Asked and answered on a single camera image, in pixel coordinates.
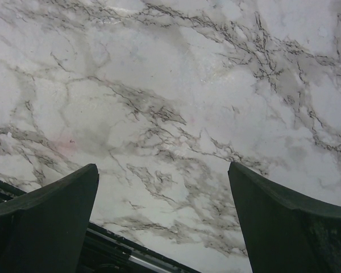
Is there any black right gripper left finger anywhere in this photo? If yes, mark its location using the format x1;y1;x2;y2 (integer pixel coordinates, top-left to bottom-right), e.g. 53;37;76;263
0;164;99;272

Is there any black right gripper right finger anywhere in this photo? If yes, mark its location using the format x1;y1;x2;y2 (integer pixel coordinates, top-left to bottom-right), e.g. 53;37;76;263
228;162;341;272

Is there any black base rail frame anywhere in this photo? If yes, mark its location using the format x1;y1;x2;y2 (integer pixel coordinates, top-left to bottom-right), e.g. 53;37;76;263
0;181;191;272

